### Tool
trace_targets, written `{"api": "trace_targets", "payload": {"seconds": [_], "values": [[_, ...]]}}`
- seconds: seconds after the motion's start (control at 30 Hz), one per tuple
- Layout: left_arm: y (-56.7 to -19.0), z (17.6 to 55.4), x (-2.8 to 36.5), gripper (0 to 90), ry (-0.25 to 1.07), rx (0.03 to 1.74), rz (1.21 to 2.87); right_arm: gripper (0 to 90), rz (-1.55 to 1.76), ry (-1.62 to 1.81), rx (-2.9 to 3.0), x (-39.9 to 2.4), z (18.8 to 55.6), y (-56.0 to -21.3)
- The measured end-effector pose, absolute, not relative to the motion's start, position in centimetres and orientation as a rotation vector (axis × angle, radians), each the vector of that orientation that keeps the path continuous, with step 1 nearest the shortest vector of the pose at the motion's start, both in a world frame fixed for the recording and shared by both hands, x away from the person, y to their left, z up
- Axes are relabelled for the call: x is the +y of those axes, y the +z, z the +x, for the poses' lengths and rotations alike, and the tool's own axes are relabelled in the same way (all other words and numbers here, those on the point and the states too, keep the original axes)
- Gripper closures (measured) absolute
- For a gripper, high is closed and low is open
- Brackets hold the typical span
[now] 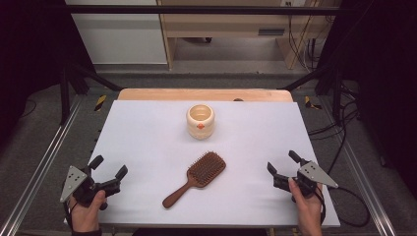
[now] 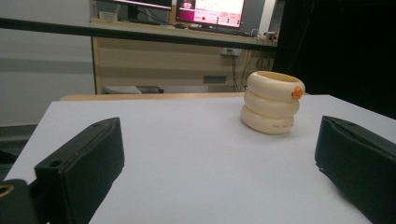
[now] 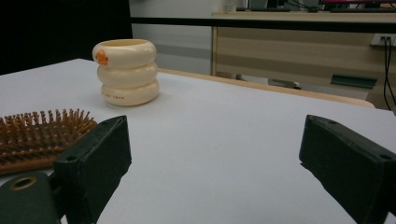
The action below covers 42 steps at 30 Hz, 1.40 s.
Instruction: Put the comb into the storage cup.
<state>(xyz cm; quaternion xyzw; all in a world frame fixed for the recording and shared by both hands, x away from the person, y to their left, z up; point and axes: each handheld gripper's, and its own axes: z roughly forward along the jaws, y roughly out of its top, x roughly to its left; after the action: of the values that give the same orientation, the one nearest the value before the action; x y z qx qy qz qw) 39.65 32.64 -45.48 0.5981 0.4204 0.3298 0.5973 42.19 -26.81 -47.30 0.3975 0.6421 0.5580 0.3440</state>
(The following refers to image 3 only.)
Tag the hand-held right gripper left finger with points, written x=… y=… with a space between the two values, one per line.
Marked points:
x=93 y=161

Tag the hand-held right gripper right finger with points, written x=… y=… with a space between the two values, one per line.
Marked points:
x=348 y=168

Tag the brown wooden stick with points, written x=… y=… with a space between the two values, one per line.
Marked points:
x=31 y=140

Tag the cream ringed duck holder cup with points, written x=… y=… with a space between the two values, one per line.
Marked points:
x=127 y=74

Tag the dark green flat box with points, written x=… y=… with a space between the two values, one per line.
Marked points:
x=353 y=81

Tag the grey flat device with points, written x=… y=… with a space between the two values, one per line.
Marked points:
x=283 y=83

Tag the light wooden cabinet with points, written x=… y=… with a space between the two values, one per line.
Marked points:
x=295 y=53

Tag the white power strip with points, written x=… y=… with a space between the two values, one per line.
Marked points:
x=381 y=40

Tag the black curtain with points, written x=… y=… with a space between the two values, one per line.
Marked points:
x=56 y=31

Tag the black keyboard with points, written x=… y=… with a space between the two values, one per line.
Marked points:
x=263 y=9

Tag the black horizontal rail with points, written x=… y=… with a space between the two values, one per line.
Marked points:
x=249 y=23

